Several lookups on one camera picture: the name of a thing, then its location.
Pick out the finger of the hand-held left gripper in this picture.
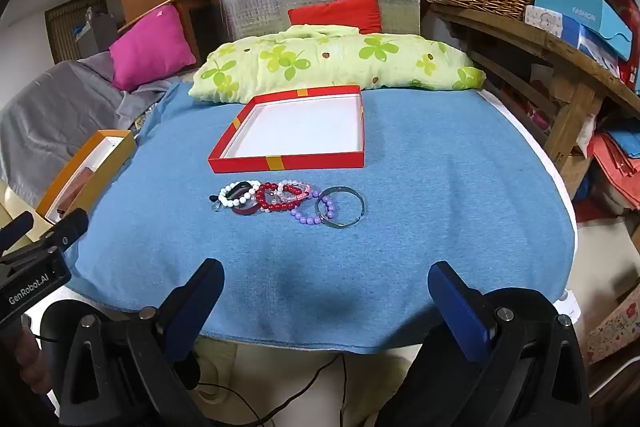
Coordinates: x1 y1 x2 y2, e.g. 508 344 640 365
37 208 90 254
0 211 35 251

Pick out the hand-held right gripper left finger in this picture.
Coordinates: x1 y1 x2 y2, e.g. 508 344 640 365
59 258 225 427

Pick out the black hair tie with charm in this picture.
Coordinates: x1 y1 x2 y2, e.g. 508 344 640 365
208 181 257 212

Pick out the wooden shelf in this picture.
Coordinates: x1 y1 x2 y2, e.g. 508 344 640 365
424 3 640 174

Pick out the black cable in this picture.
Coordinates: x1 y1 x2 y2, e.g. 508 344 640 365
194 352 352 427

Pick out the red shallow gift box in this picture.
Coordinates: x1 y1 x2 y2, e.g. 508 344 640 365
208 86 366 174

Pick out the silver metal bangle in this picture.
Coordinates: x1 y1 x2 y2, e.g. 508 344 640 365
315 186 366 229

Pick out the red bead bracelet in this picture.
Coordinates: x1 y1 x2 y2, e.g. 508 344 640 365
255 182 304 213

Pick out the orange narrow box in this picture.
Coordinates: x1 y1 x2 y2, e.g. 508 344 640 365
35 129 138 225

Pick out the floral print box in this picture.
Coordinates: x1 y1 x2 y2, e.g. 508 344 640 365
584 296 640 365

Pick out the green clover print pillow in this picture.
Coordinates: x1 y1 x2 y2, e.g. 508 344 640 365
188 25 487 104

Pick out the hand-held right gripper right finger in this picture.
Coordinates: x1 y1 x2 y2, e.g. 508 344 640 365
427 261 594 427

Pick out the stack of folded cloths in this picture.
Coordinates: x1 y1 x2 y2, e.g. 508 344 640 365
574 116 640 219

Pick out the blue denim cloth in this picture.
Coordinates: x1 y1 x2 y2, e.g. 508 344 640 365
64 82 577 354

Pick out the dark red hair band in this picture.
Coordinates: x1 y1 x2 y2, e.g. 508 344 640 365
230 196 262 217

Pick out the magenta pillow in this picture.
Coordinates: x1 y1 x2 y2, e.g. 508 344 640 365
108 4 198 92

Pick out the grey blanket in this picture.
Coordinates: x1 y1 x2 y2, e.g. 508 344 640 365
0 51 173 208

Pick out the light blue cardboard box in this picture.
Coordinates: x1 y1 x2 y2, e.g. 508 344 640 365
534 0 634 62

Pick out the purple bead bracelet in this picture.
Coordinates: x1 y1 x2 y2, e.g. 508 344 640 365
289 189 336 226

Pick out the red cushion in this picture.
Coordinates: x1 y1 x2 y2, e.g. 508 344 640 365
287 0 382 36

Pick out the dark woven screen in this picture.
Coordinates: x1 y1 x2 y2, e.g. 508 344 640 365
44 0 121 64

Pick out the white patterned box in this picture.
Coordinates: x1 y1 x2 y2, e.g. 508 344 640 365
524 5 582 42

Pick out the white and pink bead bracelet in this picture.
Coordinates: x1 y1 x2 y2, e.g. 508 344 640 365
280 180 314 204

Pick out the person's left hand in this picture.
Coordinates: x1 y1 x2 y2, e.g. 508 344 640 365
0 324 52 400

